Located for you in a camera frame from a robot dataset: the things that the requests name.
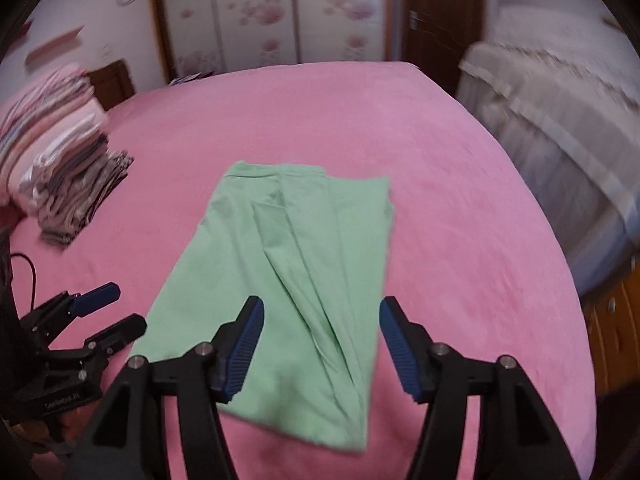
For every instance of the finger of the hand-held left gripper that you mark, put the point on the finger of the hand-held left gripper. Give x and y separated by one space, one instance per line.
97 296
125 327

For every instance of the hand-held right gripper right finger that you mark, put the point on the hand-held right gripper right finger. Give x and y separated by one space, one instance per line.
395 350

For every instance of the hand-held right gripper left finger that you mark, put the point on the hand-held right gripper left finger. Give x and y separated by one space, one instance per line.
245 345

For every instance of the green t-shirt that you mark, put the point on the green t-shirt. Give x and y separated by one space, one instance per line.
300 260

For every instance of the stack of folded clothes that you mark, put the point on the stack of folded clothes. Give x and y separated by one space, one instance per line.
80 185

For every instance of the pink bed cover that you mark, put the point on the pink bed cover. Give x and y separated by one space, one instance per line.
450 185

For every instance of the dark wooden headboard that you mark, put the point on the dark wooden headboard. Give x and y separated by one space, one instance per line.
115 82

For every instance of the orange wooden cabinet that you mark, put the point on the orange wooden cabinet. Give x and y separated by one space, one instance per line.
612 325

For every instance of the papers on nightstand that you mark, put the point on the papers on nightstand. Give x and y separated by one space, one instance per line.
192 78

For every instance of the lace covered furniture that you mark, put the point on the lace covered furniture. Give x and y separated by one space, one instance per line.
560 110

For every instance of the brown wooden door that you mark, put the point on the brown wooden door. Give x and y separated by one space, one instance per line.
440 20

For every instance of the floral sliding door wardrobe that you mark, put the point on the floral sliding door wardrobe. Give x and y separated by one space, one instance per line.
280 10

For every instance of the white wall socket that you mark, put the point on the white wall socket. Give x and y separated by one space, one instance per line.
105 51

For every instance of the pale wooden wall shelf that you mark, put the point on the pale wooden wall shelf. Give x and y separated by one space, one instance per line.
55 46

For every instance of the red wall shelf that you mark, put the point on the red wall shelf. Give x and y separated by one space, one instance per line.
20 35

